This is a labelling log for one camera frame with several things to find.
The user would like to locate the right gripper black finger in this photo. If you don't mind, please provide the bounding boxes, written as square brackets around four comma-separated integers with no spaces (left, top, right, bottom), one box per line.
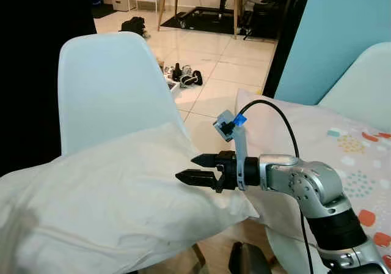
[175,169,219,188]
[191,153,224,168]

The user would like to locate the plain white pillow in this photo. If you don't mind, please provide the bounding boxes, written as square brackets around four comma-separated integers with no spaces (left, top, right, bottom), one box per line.
[0,122,261,274]

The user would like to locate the pink pillow with coloured dots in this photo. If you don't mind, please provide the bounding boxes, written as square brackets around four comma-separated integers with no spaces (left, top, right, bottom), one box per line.
[235,89,391,270]

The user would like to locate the white plastic shell chair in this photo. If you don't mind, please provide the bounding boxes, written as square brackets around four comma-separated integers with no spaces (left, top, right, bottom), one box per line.
[58,31,191,165]
[266,42,391,274]

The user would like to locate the white flat tray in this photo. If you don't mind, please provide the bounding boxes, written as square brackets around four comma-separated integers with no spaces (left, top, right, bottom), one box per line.
[166,80,181,95]

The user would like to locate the black and white floor gadgets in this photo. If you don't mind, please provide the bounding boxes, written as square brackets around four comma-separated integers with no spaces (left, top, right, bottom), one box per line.
[164,62,204,89]

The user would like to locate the black robot right leg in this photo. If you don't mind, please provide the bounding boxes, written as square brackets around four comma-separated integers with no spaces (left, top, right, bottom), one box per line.
[228,242,273,274]

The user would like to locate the black wheeled stand base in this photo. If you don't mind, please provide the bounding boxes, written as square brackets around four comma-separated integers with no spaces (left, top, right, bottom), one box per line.
[177,5,243,31]

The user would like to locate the black bag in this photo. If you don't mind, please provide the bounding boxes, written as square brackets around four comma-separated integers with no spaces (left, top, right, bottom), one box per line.
[120,17,148,40]

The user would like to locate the wooden table leg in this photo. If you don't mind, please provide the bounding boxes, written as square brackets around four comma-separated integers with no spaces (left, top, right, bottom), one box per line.
[157,0,181,32]
[232,0,243,40]

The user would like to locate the tall black panel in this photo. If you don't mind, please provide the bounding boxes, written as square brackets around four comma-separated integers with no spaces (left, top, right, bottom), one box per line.
[0,0,98,178]

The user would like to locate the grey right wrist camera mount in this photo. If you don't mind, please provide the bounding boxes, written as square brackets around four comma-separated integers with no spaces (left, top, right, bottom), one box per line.
[213,109,249,190]

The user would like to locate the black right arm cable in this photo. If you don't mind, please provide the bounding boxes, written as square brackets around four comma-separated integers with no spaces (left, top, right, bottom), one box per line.
[235,100,316,274]

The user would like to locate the black door frame post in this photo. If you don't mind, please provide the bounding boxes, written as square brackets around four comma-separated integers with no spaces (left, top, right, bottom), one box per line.
[263,0,314,99]

